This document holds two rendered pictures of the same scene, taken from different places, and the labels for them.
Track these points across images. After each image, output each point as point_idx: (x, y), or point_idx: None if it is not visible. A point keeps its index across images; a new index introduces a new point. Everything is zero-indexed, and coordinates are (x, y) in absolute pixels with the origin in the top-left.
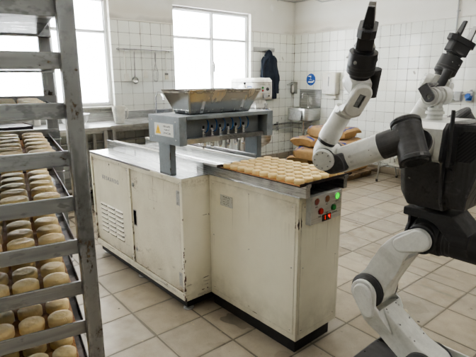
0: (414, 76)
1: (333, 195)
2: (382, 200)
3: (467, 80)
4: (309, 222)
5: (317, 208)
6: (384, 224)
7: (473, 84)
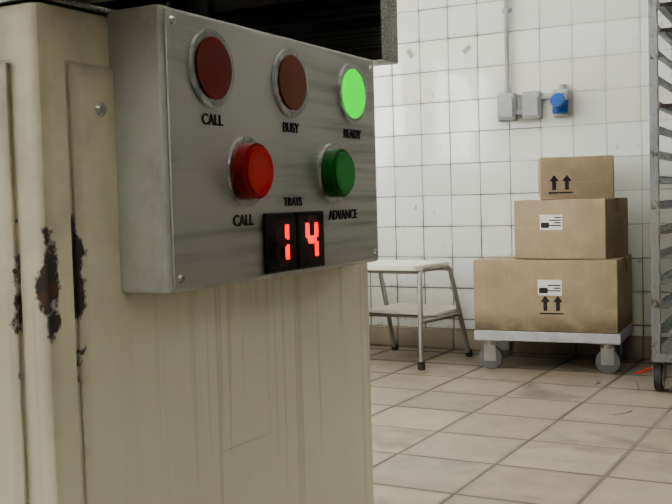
0: (412, 64)
1: (326, 75)
2: (381, 403)
3: (548, 61)
4: (161, 253)
5: (222, 138)
6: (418, 468)
7: (566, 71)
